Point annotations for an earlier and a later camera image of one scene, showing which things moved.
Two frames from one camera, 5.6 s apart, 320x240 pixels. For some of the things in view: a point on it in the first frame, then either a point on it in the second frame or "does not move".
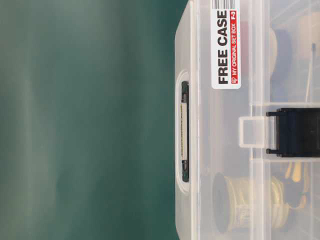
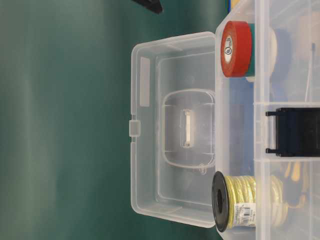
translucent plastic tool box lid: x=223 y=120 to x=173 y=127
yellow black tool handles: x=294 y=192 does not move
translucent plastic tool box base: x=284 y=73 does not move
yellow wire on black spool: x=242 y=204 does not move
